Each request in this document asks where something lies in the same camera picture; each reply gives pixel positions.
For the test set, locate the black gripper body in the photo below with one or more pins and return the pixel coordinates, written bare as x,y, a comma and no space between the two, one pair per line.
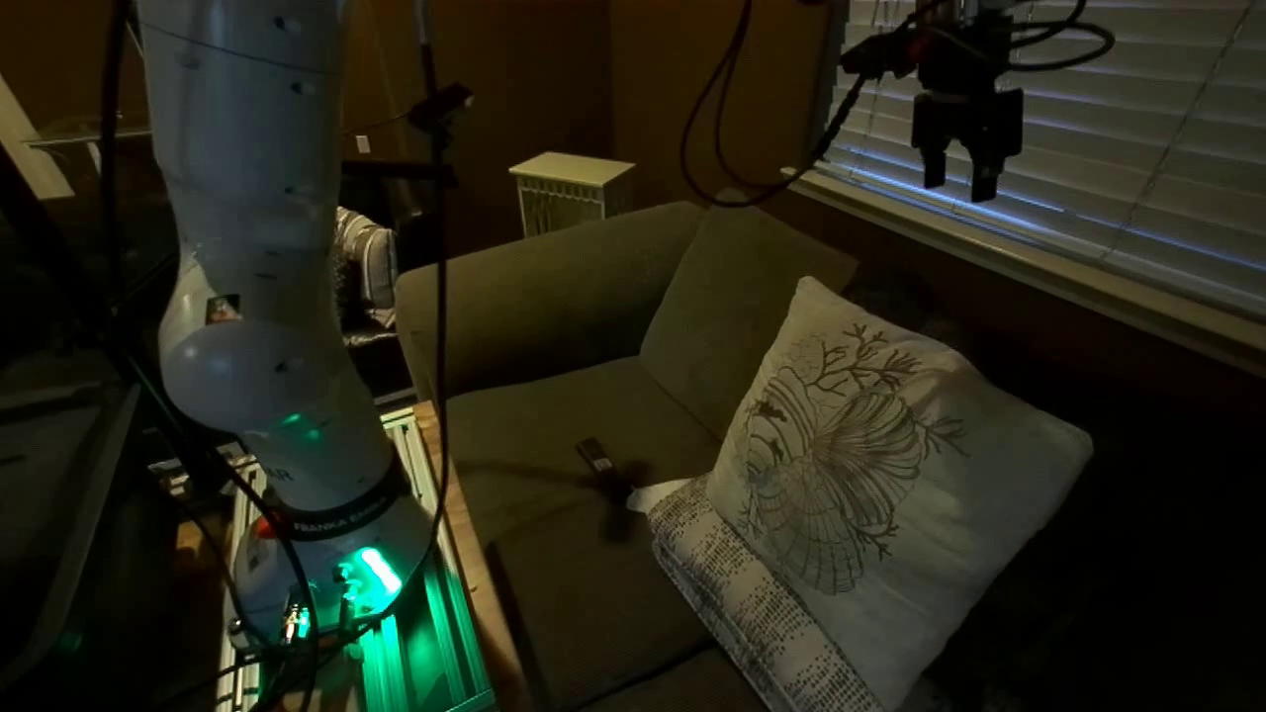
962,49

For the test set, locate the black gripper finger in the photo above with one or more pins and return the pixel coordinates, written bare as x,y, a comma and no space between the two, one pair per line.
936,161
987,167

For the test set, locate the white pillow with embroidered peacock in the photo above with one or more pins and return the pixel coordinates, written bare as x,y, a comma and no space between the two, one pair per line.
883,480

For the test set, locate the green lit robot base table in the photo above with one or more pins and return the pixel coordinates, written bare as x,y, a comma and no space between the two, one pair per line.
391,622

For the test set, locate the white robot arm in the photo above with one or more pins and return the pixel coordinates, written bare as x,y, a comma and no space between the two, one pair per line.
248,136

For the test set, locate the white pillow with speckled stripes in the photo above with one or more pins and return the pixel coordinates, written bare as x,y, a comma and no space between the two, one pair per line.
761,626

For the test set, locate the white window blinds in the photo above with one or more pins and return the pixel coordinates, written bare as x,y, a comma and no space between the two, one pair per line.
1146,161

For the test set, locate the white window sill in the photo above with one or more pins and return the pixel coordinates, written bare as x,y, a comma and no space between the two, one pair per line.
1110,293

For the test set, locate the olive green fabric sofa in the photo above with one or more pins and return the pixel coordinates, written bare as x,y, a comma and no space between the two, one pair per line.
1142,596

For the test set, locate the black remote control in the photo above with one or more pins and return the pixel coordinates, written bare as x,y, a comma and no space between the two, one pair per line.
597,462

